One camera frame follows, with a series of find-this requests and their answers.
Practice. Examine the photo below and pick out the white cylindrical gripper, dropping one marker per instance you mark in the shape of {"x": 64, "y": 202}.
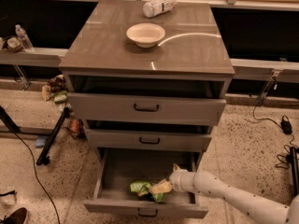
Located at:
{"x": 177, "y": 180}

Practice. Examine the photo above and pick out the green rice chip bag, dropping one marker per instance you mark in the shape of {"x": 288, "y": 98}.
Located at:
{"x": 141, "y": 189}

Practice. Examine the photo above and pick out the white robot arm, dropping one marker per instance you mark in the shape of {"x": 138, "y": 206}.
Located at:
{"x": 261, "y": 210}

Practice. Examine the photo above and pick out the bottom grey drawer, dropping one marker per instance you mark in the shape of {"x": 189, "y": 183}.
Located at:
{"x": 120, "y": 167}

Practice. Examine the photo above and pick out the grey drawer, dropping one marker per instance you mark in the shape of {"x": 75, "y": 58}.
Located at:
{"x": 120, "y": 167}
{"x": 146, "y": 109}
{"x": 190, "y": 142}

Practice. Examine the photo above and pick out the middle grey drawer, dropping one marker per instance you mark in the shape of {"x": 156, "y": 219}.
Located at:
{"x": 190, "y": 142}

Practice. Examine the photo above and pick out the grey drawer cabinet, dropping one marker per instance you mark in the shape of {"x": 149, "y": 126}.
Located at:
{"x": 190, "y": 62}

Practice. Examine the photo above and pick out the top grey drawer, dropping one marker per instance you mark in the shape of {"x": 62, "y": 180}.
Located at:
{"x": 146, "y": 109}

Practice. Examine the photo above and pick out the black tripod leg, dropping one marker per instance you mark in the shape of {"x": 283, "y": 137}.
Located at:
{"x": 43, "y": 157}

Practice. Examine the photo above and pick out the black stand right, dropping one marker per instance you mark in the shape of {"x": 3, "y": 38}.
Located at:
{"x": 295, "y": 171}

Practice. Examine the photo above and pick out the black power adapter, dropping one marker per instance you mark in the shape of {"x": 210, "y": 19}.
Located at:
{"x": 286, "y": 125}

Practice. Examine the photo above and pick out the blue sponge on floor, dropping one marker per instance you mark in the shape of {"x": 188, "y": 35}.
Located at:
{"x": 40, "y": 141}

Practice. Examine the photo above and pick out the pile of snack bags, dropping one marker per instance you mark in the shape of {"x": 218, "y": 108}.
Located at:
{"x": 56, "y": 90}

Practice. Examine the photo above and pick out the dark shoe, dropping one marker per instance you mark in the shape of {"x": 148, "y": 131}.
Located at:
{"x": 20, "y": 216}

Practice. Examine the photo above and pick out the clear water bottle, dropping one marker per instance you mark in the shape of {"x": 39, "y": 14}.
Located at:
{"x": 24, "y": 38}

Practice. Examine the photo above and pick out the brown basket with items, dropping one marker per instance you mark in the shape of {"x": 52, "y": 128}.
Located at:
{"x": 10, "y": 43}

